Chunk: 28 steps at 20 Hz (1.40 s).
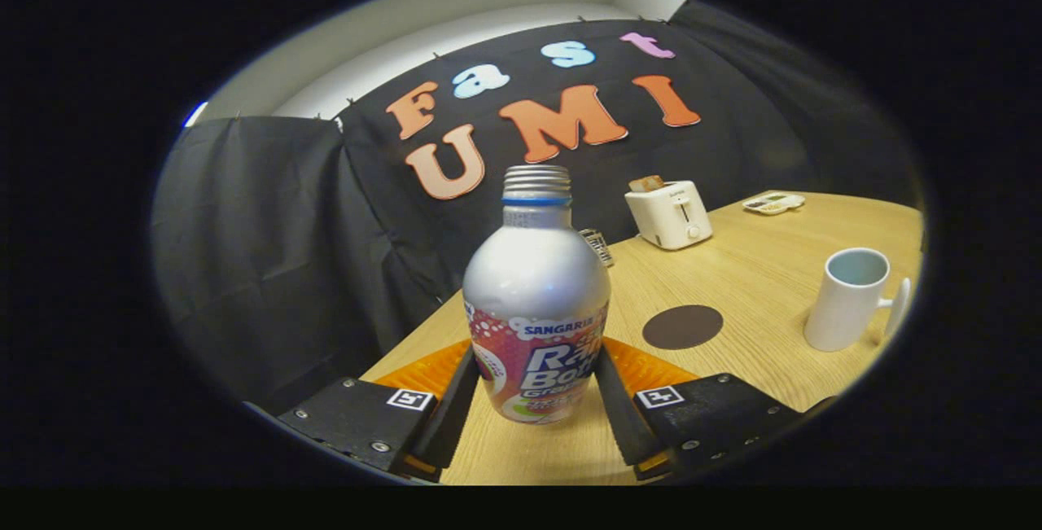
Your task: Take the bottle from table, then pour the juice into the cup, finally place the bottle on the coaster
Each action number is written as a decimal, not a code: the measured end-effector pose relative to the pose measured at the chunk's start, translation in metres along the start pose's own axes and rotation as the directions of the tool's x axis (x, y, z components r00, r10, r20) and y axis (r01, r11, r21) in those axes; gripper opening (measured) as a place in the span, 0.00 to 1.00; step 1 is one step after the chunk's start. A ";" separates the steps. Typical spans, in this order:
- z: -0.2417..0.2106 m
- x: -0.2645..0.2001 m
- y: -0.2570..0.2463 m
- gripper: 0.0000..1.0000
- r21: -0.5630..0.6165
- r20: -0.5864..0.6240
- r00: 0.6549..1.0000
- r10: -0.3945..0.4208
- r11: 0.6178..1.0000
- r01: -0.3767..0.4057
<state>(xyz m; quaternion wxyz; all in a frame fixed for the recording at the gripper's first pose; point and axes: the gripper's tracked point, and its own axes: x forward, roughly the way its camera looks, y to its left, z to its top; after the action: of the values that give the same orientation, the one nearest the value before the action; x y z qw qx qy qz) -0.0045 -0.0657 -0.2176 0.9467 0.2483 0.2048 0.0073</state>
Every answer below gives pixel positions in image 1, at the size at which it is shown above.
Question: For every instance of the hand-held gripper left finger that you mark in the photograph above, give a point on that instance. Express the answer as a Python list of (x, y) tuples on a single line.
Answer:
[(452, 424)]

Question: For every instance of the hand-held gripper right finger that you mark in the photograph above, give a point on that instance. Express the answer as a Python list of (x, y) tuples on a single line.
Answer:
[(619, 424)]

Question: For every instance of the brown round coaster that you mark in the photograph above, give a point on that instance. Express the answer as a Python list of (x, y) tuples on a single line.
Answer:
[(682, 327)]

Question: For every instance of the silver juice bottle pink label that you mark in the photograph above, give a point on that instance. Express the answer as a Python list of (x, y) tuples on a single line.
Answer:
[(536, 278)]

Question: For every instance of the white cup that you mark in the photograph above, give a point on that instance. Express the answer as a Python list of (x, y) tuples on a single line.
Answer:
[(842, 310)]

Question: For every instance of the wooden table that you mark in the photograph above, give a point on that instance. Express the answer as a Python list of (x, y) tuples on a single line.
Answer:
[(757, 269)]

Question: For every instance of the white toaster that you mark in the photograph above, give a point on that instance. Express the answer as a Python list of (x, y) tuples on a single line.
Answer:
[(669, 216)]

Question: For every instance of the black backdrop cloth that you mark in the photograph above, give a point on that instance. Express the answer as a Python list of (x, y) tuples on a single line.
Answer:
[(285, 253)]

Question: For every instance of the toasted bread slice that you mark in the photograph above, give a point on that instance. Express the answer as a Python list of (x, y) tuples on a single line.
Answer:
[(646, 183)]

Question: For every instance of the white divided condiment tray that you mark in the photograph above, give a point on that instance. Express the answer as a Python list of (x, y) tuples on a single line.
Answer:
[(773, 203)]

